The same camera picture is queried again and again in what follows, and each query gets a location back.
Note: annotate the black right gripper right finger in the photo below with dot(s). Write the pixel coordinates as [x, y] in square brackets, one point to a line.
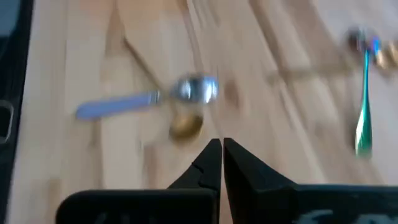
[264, 202]

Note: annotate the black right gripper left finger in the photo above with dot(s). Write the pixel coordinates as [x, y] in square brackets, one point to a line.
[192, 205]

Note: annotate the gold spoon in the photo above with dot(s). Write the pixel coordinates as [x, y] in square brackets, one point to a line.
[186, 127]

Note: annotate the iridescent rainbow spoon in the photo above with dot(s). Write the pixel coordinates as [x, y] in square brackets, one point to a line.
[363, 124]

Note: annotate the black aluminium table frame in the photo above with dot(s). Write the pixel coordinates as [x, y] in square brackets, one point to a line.
[21, 77]

